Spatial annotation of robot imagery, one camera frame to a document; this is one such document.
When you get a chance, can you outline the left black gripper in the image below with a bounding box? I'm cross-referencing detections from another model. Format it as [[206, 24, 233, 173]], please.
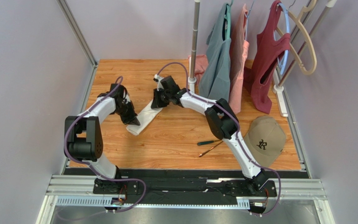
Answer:
[[114, 100, 140, 126]]

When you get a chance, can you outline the white cloth napkin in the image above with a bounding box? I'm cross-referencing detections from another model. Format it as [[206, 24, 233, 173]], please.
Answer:
[[126, 101, 163, 136]]

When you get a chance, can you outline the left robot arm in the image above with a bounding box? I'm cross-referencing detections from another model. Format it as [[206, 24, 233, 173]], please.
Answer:
[[64, 84, 140, 194]]

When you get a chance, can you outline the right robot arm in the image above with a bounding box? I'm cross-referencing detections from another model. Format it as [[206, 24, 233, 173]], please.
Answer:
[[151, 75, 268, 191]]

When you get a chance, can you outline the metal clothes rack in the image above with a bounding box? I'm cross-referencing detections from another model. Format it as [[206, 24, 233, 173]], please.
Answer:
[[187, 0, 337, 117]]

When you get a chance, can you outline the grey-blue hanging shirt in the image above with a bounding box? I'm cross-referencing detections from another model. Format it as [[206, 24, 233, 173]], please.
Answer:
[[198, 3, 231, 101]]

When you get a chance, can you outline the salmon pink hanging shirt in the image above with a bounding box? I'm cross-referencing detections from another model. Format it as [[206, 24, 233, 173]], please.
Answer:
[[229, 4, 249, 114]]

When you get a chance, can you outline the teal hanger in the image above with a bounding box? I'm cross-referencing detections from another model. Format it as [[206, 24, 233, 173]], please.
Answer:
[[223, 0, 234, 40]]

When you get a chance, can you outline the tan baseball cap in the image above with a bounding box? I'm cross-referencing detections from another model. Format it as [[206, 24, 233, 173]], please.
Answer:
[[244, 116, 286, 167]]

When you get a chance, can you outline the dark red tank top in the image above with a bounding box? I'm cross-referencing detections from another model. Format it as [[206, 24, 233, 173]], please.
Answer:
[[243, 0, 284, 114]]

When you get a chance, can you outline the light blue hanger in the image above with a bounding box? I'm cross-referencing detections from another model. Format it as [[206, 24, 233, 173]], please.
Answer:
[[275, 2, 290, 75]]

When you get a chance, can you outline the beige wooden hanger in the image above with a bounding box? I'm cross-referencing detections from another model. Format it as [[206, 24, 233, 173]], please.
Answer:
[[287, 0, 317, 75]]

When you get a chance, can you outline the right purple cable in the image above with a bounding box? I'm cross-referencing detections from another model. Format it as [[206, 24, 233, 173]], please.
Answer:
[[155, 62, 282, 217]]

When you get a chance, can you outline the gold fork green handle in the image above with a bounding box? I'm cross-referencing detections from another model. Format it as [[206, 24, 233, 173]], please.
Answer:
[[197, 140, 222, 146]]

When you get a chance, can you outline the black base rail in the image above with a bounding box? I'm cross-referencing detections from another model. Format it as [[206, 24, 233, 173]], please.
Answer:
[[63, 168, 310, 208]]

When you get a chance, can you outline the gold utensil dark handle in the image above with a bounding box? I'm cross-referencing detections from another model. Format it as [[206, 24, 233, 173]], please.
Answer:
[[198, 141, 223, 157]]

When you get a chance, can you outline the aluminium frame post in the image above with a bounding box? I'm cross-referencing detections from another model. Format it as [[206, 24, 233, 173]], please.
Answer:
[[56, 0, 98, 66]]

